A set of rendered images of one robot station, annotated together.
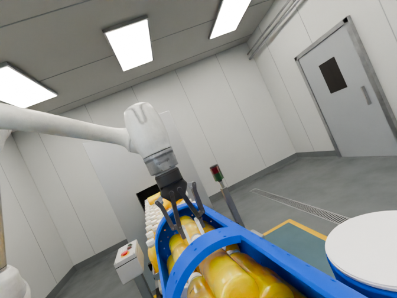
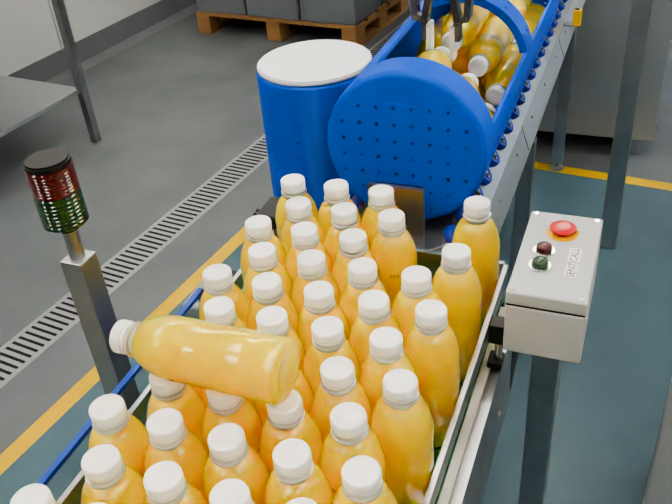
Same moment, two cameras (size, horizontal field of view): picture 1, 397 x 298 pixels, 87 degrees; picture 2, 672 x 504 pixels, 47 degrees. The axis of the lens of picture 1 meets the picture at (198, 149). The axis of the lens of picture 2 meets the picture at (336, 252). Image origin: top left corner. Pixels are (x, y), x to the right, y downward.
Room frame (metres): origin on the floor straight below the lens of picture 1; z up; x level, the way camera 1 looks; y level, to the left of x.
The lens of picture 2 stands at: (1.85, 0.84, 1.71)
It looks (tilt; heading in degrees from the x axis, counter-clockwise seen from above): 35 degrees down; 220
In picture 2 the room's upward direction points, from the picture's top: 5 degrees counter-clockwise
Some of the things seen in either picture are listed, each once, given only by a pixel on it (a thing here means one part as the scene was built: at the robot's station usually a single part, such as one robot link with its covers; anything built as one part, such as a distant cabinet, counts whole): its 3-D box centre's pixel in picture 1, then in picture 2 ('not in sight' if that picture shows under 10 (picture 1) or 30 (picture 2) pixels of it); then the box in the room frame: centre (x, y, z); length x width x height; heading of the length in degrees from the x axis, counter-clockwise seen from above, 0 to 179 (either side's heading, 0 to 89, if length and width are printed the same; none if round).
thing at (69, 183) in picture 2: (215, 169); (52, 177); (1.37, -0.04, 1.23); 0.06 x 0.06 x 0.04
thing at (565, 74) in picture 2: not in sight; (562, 102); (-1.07, -0.29, 0.31); 0.06 x 0.06 x 0.63; 16
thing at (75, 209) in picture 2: (218, 175); (61, 206); (1.37, -0.04, 1.18); 0.06 x 0.06 x 0.05
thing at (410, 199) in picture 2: not in sight; (397, 214); (0.90, 0.20, 0.99); 0.10 x 0.02 x 0.12; 106
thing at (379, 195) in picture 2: not in sight; (381, 197); (1.02, 0.25, 1.10); 0.04 x 0.04 x 0.02
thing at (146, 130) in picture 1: (146, 129); not in sight; (0.62, 0.12, 1.53); 0.13 x 0.11 x 0.16; 12
